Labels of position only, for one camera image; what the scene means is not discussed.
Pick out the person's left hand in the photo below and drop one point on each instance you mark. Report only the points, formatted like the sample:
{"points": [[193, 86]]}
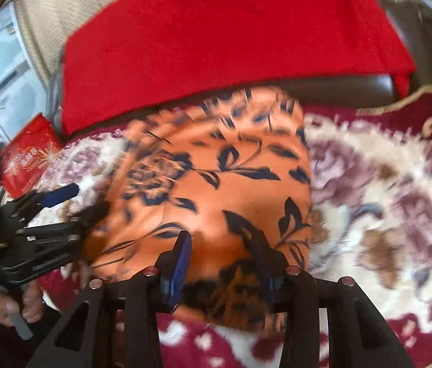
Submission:
{"points": [[1, 306]]}

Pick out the red blanket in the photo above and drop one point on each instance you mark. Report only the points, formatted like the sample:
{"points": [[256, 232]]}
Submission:
{"points": [[220, 38]]}

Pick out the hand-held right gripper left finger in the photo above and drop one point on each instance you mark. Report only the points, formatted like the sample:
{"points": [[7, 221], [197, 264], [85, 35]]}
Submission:
{"points": [[179, 272]]}

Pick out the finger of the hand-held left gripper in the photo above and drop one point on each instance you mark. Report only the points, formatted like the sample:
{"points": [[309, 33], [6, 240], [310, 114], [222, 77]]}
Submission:
{"points": [[62, 193], [85, 214]]}

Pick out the beige dotted curtain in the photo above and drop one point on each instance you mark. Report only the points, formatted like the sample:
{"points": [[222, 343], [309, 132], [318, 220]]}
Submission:
{"points": [[66, 7]]}

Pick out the brown leather sofa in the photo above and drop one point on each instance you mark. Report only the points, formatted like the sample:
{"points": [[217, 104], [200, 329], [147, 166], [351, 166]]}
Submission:
{"points": [[354, 88]]}

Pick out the orange black floral garment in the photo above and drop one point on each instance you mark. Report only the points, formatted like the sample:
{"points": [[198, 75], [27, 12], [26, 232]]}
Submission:
{"points": [[220, 184]]}

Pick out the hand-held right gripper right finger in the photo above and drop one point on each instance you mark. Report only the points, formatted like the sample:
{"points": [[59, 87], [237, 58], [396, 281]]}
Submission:
{"points": [[267, 272]]}

